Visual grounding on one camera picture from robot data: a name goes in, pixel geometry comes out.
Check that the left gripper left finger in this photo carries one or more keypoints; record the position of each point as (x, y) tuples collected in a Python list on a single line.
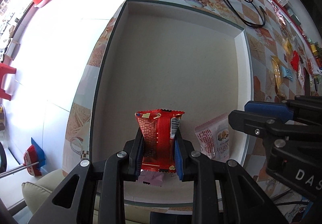
[(89, 182)]

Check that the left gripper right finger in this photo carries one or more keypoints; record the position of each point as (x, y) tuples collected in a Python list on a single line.
[(223, 192)]

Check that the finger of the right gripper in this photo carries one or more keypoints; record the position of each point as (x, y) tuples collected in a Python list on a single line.
[(254, 124), (272, 110)]

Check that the light blue snack bar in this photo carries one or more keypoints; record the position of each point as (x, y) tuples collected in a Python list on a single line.
[(286, 73)]

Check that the gold brown snack bar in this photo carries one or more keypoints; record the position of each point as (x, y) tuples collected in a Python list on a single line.
[(278, 78)]

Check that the pink white cookie packet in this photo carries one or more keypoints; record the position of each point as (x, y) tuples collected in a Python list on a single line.
[(213, 137)]

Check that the large red snack bag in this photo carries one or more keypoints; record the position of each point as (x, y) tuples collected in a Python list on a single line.
[(295, 60)]

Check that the yellow rice cracker packet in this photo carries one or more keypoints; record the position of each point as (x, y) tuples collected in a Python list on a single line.
[(288, 47)]

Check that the red cased smartphone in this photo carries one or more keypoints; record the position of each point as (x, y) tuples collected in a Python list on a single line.
[(307, 87)]

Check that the beige sofa cushion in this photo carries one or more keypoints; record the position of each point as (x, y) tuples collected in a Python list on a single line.
[(36, 193)]

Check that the red plastic stool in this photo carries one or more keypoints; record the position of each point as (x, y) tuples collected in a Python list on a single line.
[(4, 71)]

